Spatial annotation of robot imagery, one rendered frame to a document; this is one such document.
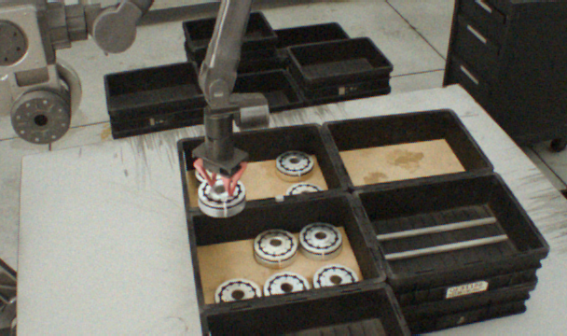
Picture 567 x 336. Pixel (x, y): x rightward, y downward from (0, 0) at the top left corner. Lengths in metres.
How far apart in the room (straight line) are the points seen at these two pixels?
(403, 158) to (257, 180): 0.42
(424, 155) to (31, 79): 1.09
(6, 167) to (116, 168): 1.43
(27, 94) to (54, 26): 0.38
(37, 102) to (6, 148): 2.05
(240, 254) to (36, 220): 0.67
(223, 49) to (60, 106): 0.47
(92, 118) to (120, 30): 2.49
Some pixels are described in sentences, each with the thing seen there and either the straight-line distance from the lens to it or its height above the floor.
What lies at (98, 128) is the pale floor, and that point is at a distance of 3.57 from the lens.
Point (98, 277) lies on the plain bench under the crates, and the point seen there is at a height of 0.70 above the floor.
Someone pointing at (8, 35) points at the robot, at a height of 1.46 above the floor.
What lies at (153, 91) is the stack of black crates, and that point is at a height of 0.49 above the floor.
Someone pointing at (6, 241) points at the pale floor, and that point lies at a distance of 3.02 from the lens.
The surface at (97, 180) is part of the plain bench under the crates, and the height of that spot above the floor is 0.70.
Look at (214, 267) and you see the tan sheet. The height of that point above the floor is 0.83.
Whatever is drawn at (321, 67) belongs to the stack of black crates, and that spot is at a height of 0.49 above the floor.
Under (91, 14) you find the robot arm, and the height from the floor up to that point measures 1.47.
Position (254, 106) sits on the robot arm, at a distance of 1.29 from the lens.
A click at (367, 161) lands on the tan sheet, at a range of 1.86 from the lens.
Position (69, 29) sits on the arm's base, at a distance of 1.21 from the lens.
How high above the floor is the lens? 1.96
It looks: 38 degrees down
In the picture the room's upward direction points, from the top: straight up
